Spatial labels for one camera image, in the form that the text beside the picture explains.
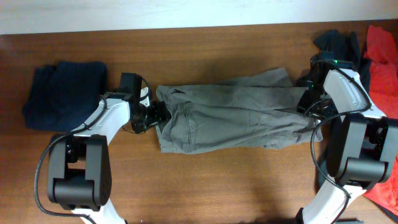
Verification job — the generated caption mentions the grey shorts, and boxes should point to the grey shorts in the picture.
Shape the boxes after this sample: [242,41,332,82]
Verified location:
[156,68,317,154]

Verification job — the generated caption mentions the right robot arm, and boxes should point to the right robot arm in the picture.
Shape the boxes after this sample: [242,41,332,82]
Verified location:
[295,51,397,223]

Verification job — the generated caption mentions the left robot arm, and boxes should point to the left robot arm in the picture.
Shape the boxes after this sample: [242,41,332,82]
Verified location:
[40,73,170,224]

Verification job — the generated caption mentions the black garment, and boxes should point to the black garment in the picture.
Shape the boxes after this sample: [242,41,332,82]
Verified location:
[294,29,373,94]

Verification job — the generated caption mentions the folded navy blue garment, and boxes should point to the folded navy blue garment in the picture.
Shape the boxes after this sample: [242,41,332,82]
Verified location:
[22,61,108,132]

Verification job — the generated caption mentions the red garment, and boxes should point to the red garment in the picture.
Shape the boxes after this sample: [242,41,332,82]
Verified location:
[365,26,397,215]

